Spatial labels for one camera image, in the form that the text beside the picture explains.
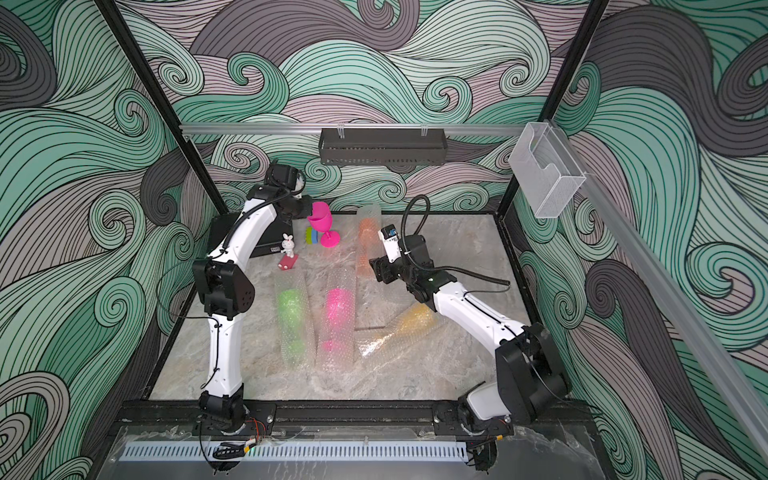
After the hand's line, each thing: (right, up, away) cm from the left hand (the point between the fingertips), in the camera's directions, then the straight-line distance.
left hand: (309, 206), depth 95 cm
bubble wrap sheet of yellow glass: (+21, -40, -18) cm, 49 cm away
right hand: (+23, -16, -12) cm, 30 cm away
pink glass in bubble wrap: (+11, -41, -18) cm, 46 cm away
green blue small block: (-3, -10, +16) cm, 19 cm away
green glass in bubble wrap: (-1, -34, -12) cm, 36 cm away
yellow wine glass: (+35, -34, -12) cm, 50 cm away
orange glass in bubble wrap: (+19, -11, +8) cm, 24 cm away
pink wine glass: (+4, -5, -2) cm, 7 cm away
